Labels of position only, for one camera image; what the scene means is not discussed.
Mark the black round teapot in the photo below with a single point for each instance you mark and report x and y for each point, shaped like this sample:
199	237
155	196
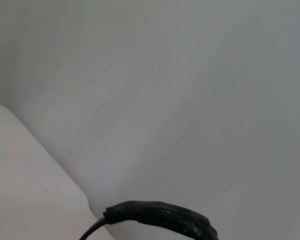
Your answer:
165	215

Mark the white rounded board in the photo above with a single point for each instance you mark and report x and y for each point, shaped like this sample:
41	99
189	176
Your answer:
27	187

